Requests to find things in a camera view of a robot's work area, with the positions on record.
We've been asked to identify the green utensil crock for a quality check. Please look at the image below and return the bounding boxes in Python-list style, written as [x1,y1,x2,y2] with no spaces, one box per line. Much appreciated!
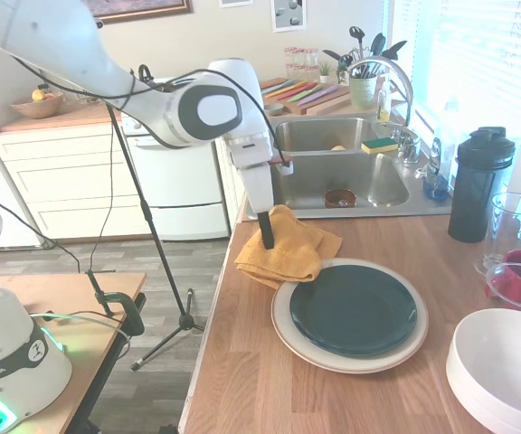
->
[348,74,378,110]

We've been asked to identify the blue knife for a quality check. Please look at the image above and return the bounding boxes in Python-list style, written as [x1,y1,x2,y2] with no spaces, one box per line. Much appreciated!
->
[260,79,296,97]

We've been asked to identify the orange knife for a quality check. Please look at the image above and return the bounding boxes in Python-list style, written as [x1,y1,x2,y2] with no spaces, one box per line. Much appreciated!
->
[267,80,309,99]

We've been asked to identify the white drawer cabinet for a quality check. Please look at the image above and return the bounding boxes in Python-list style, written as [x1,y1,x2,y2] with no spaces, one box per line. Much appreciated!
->
[0,106,130,250]

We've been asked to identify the stainless steel double sink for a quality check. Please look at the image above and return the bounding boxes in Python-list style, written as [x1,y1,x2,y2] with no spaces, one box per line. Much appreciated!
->
[269,113,452,219]

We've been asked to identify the wooden picture frame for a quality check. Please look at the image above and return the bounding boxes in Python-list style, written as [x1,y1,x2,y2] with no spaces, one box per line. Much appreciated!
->
[90,0,194,26]

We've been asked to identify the chrome gooseneck faucet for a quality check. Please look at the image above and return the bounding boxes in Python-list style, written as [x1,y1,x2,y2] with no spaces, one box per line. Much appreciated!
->
[347,57,414,130]

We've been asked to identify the light wooden cutting board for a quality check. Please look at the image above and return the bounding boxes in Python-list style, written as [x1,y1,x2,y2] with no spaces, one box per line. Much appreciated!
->
[260,77,338,109]

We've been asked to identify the white bowl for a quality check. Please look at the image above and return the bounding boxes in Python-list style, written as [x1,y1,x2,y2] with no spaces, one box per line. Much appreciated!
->
[450,307,521,421]
[445,347,521,434]

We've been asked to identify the clear glass pitcher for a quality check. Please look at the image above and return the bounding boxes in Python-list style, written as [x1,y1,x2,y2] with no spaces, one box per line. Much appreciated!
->
[474,193,521,277]

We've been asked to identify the black slotted spoon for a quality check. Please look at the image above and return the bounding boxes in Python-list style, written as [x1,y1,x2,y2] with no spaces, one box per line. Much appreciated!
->
[349,25,366,62]

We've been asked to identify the yellow hand soap bottle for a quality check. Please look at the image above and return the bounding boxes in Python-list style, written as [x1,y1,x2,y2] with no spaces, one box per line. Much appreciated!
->
[376,75,392,124]

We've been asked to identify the chrome faucet handle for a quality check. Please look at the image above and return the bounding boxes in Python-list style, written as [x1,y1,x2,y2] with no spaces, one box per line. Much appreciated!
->
[395,127,422,167]

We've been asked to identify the glass jar red lid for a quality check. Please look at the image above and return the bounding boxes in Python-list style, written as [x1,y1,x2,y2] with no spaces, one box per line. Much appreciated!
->
[306,46,320,81]
[283,46,296,81]
[294,46,308,81]

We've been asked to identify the yellow cloth towel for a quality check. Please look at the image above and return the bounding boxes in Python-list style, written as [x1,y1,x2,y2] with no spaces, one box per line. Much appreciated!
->
[234,203,343,290]

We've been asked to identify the black tripod stand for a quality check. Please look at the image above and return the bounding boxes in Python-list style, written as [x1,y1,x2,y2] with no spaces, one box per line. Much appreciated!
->
[101,90,207,373]

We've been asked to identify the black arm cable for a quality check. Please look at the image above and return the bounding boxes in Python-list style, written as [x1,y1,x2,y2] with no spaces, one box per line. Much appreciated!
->
[6,52,289,164]

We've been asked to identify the clear dish soap bottle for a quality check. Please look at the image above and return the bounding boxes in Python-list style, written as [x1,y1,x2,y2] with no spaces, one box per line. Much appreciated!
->
[422,101,460,202]

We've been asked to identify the gray white poster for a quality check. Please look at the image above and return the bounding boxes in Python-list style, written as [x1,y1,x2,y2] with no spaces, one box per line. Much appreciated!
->
[272,0,308,33]

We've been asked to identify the dark green clamp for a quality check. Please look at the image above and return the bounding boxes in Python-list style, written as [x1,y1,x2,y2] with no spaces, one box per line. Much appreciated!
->
[83,269,147,338]

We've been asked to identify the yellow green sponge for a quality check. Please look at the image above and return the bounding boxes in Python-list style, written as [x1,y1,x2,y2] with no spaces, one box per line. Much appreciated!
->
[361,137,399,156]

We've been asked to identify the maroon wrist camera mount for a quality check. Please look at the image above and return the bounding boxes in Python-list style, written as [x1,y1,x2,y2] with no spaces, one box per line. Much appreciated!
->
[267,153,296,176]

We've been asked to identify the white window blind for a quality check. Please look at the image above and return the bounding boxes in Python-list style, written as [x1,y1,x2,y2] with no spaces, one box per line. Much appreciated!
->
[389,0,418,105]
[416,0,521,137]

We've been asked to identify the beige dinner plate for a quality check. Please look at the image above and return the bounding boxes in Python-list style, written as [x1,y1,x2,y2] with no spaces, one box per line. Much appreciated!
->
[270,257,430,375]

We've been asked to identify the black turner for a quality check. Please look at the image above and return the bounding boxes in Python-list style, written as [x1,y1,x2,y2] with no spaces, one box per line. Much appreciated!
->
[322,48,350,67]

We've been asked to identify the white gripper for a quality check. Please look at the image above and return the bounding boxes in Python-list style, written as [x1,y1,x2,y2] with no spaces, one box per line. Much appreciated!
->
[236,161,276,251]

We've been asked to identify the green knife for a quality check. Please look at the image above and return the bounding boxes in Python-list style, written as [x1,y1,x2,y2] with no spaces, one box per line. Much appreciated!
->
[285,81,319,102]

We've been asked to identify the white stove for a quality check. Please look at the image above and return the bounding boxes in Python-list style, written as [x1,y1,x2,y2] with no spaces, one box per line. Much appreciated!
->
[119,112,232,242]

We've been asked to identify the wooden fruit bowl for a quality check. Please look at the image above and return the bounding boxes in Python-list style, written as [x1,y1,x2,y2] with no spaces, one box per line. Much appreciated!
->
[10,90,65,119]

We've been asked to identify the dark blue plate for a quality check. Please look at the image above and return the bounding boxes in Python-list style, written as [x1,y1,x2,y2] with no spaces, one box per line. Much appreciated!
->
[289,264,419,357]

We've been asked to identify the black spatula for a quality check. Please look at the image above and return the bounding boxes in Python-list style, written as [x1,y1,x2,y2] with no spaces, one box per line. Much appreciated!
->
[368,32,387,64]

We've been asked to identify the black shaker bottle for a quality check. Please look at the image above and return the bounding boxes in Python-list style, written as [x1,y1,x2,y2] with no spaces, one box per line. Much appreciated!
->
[448,126,516,244]

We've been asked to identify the black serving spoon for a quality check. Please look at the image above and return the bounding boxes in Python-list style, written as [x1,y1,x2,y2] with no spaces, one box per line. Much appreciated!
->
[380,40,409,62]

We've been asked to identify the brown bowl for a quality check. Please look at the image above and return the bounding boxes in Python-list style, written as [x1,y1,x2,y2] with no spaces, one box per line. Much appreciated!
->
[324,188,357,210]

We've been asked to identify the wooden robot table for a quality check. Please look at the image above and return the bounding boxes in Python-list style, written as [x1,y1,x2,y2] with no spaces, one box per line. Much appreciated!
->
[0,270,147,434]

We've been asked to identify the dark trailing plant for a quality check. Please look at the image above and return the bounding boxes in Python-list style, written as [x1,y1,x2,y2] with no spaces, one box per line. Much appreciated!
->
[335,54,351,86]

